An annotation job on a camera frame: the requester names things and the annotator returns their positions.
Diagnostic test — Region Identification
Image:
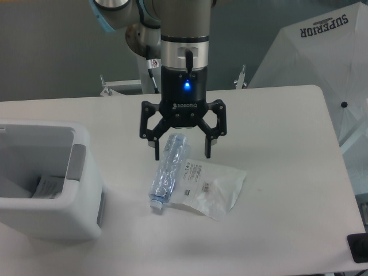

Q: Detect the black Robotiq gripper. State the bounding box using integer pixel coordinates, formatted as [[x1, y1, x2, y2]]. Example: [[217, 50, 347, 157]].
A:
[[139, 65, 228, 161]]

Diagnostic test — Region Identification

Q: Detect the crushed clear plastic bottle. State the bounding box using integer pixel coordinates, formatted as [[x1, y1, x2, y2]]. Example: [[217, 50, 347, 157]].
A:
[[149, 133, 189, 210]]

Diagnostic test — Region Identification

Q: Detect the clear plastic bag with label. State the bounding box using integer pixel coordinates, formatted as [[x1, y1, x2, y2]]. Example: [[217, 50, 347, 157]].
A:
[[170, 159, 247, 221]]

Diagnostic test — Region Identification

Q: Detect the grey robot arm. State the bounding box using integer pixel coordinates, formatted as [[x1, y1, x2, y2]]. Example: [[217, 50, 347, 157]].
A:
[[90, 1, 227, 158]]

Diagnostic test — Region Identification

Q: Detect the white trash can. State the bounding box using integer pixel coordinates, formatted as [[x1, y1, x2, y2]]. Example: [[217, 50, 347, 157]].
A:
[[1, 119, 106, 240]]

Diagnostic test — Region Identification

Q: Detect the paper trash in bin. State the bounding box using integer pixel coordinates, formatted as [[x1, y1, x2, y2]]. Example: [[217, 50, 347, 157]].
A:
[[32, 175, 64, 199]]

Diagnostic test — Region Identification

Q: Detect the metal right table clamp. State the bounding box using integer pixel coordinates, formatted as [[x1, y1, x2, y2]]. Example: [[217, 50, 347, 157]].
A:
[[233, 64, 247, 90]]

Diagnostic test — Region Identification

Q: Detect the white Superior umbrella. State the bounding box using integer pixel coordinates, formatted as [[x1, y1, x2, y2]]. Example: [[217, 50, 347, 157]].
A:
[[250, 2, 367, 195]]

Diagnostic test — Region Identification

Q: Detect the black device at table edge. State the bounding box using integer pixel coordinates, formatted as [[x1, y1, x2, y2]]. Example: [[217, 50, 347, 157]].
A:
[[347, 233, 367, 263]]

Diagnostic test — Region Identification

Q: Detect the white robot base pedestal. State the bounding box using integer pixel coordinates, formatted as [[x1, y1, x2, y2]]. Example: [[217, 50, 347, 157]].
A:
[[125, 23, 162, 94]]

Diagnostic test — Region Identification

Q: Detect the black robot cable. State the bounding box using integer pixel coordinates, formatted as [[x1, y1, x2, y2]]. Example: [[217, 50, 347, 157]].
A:
[[145, 45, 160, 94]]

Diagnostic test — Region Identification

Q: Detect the white left table clamp bracket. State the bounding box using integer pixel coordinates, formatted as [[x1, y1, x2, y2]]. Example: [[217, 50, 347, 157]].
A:
[[99, 75, 142, 97]]

